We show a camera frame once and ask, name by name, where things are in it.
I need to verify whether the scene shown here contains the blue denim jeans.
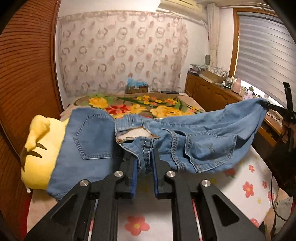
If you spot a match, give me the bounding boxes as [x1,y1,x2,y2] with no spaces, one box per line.
[115,99,266,174]

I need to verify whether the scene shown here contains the beige floral blanket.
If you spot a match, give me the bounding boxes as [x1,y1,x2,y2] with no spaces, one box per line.
[26,92,290,241]

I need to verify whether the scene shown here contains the white strawberry flower sheet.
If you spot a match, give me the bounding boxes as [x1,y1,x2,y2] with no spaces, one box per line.
[87,146,278,241]

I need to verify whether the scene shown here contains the pink bottle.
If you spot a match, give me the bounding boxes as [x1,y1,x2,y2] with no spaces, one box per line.
[232,78,241,94]

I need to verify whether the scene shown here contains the grey zebra window blind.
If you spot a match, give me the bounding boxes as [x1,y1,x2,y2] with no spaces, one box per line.
[235,11,295,106]

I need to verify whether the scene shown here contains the folded blue jeans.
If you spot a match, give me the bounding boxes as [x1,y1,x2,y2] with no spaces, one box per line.
[47,108,131,201]

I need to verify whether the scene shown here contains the wooden sideboard cabinet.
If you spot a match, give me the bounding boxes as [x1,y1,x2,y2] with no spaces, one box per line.
[185,73,282,147]

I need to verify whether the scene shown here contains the cardboard box on sideboard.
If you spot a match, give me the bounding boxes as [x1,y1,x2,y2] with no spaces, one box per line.
[199,70,225,83]

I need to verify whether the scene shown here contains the yellow plush toy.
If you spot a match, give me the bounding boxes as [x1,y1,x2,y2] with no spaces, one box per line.
[20,114,69,190]

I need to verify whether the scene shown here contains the tied beige side curtain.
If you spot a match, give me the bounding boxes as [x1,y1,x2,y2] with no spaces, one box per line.
[207,3,220,67]

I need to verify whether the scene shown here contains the wooden louvered wardrobe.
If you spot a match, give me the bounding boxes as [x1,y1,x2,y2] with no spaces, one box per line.
[1,1,62,240]

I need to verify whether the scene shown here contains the cardboard box with blue items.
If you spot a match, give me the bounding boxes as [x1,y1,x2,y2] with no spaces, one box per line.
[126,78,149,94]

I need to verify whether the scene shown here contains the patterned sheer curtain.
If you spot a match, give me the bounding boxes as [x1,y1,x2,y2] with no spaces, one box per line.
[58,11,189,97]

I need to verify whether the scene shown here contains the wall air conditioner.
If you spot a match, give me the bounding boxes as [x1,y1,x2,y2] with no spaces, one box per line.
[158,0,203,14]

